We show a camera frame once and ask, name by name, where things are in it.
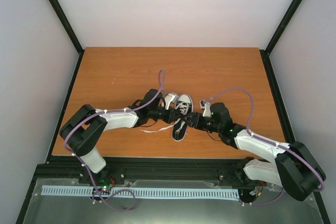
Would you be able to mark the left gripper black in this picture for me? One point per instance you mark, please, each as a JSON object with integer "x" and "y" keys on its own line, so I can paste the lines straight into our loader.
{"x": 170, "y": 118}

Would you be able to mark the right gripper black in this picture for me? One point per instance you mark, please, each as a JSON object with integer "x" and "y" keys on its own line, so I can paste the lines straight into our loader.
{"x": 197, "y": 125}

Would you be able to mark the white shoelace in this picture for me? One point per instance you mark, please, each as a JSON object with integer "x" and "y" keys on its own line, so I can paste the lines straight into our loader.
{"x": 162, "y": 129}

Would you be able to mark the black white sneaker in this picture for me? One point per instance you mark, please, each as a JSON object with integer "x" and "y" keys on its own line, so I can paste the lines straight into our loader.
{"x": 183, "y": 106}

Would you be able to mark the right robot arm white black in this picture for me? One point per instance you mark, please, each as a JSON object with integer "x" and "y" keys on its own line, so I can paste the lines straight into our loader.
{"x": 290, "y": 166}

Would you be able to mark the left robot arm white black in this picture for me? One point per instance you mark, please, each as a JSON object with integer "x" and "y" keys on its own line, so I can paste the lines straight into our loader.
{"x": 82, "y": 132}

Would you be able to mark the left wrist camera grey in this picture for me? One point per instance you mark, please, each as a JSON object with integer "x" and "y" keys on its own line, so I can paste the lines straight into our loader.
{"x": 170, "y": 98}

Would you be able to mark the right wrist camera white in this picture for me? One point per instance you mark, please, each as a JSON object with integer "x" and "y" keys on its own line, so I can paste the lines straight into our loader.
{"x": 205, "y": 107}

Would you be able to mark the light blue cable duct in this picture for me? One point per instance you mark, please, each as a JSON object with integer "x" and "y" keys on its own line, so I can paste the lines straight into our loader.
{"x": 146, "y": 193}

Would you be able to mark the black aluminium frame rail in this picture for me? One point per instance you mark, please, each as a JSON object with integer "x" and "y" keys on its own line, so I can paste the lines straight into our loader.
{"x": 224, "y": 172}

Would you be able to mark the right black frame post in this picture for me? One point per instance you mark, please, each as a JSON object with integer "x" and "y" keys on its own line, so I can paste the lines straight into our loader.
{"x": 291, "y": 10}

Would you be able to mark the black frame post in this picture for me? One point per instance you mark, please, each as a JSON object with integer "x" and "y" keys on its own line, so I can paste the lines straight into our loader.
{"x": 291, "y": 10}
{"x": 67, "y": 26}

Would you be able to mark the left black frame post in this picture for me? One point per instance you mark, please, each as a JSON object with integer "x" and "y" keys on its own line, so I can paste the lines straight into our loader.
{"x": 67, "y": 26}

